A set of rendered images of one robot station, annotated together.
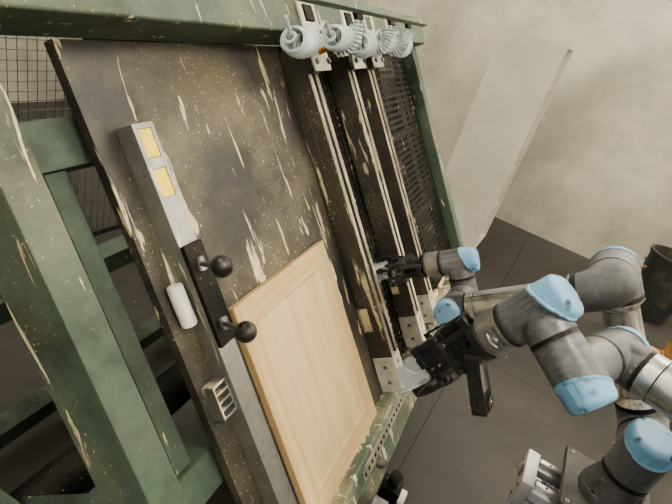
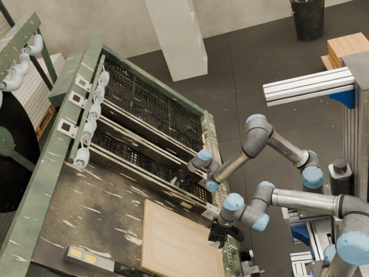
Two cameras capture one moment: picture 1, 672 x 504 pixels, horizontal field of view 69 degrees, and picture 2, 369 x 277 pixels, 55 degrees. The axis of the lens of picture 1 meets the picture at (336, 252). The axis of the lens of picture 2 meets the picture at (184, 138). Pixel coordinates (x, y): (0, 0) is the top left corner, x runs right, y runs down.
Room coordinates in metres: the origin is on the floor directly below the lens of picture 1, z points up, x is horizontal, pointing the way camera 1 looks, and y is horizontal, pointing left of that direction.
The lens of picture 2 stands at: (-0.31, -0.14, 2.80)
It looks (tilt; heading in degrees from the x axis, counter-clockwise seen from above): 37 degrees down; 355
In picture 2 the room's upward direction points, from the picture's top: 21 degrees counter-clockwise
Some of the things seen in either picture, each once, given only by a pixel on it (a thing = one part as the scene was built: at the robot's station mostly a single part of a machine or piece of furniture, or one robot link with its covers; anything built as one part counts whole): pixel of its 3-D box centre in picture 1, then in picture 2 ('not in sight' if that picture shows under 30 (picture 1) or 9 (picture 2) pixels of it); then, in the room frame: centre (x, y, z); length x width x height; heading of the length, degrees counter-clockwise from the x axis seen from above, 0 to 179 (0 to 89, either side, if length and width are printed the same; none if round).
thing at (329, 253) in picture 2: not in sight; (337, 261); (0.48, -0.67, 1.20); 0.13 x 0.12 x 0.14; 133
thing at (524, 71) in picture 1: (493, 144); (172, 10); (5.12, -1.18, 1.03); 0.60 x 0.58 x 2.05; 159
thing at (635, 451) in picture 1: (643, 452); (312, 180); (0.96, -0.86, 1.20); 0.13 x 0.12 x 0.14; 156
